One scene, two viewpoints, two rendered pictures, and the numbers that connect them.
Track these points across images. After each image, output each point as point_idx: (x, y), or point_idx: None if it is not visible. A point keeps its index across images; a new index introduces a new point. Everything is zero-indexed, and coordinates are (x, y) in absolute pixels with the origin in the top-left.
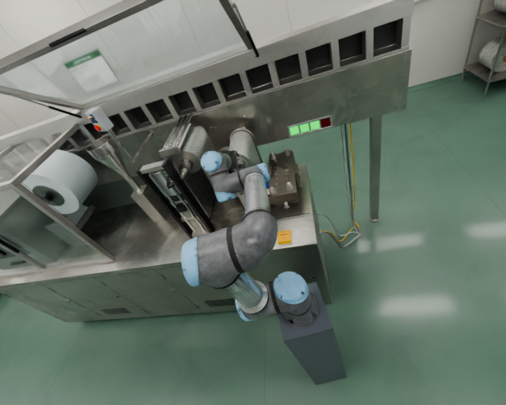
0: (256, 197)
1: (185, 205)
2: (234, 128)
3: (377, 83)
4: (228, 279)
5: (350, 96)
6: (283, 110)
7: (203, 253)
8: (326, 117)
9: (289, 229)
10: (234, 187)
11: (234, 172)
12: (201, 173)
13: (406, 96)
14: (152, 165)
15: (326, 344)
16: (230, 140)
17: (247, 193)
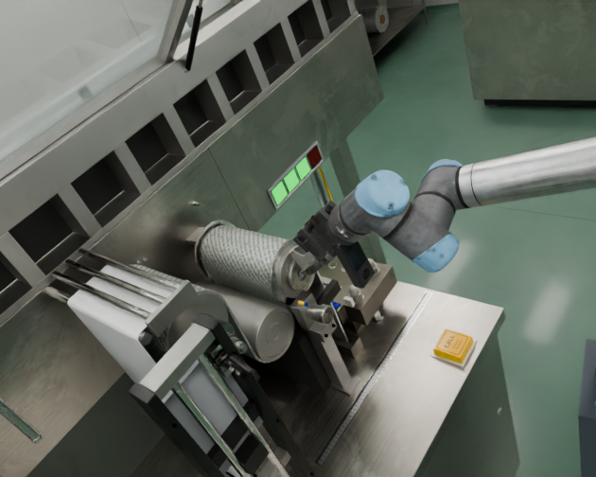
0: (575, 142)
1: (261, 435)
2: (180, 242)
3: (347, 70)
4: None
5: (327, 100)
6: (254, 160)
7: None
8: (312, 148)
9: (438, 333)
10: (448, 219)
11: (418, 199)
12: None
13: (377, 79)
14: (179, 354)
15: None
16: (197, 262)
17: (539, 161)
